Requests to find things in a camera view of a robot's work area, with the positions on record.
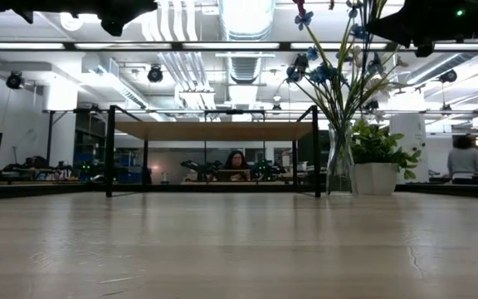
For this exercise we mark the green plant in white pot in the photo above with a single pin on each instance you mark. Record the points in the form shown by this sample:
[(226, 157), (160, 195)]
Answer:
[(375, 178)]

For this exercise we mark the black ceiling spotlight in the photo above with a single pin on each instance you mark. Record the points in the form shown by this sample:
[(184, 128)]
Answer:
[(13, 80), (448, 76), (154, 74)]

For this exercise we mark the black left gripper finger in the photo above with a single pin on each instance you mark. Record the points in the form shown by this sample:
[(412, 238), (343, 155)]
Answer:
[(139, 6)]

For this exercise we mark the wooden shelf with black legs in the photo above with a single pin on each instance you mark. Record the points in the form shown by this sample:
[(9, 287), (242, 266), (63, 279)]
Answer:
[(210, 130)]

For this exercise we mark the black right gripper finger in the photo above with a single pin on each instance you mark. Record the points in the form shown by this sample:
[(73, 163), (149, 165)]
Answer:
[(398, 25)]

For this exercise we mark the person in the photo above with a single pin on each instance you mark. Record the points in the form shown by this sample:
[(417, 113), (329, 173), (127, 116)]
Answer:
[(465, 160), (236, 164)]

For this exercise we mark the clear glass vase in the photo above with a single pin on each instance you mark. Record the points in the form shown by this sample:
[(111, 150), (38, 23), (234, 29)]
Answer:
[(339, 166)]

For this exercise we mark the blue artificial flower bunch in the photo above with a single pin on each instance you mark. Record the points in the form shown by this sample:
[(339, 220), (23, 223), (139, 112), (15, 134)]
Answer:
[(320, 74)]

